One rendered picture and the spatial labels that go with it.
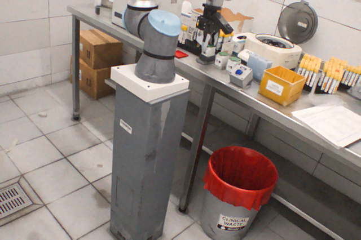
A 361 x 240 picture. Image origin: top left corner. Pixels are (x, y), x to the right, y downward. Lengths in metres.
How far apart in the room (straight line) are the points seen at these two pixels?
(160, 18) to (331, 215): 1.33
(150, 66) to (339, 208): 1.30
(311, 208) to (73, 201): 1.31
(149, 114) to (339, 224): 1.17
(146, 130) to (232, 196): 0.57
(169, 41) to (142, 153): 0.43
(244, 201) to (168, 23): 0.88
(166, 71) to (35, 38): 1.91
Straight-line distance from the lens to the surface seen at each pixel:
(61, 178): 2.08
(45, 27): 2.92
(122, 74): 1.17
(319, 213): 1.83
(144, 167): 1.27
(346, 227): 1.85
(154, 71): 1.13
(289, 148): 2.09
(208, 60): 1.49
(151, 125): 1.16
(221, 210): 1.63
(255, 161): 1.76
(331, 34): 1.82
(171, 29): 1.10
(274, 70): 1.38
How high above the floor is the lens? 1.42
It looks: 31 degrees down
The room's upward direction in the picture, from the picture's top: 10 degrees clockwise
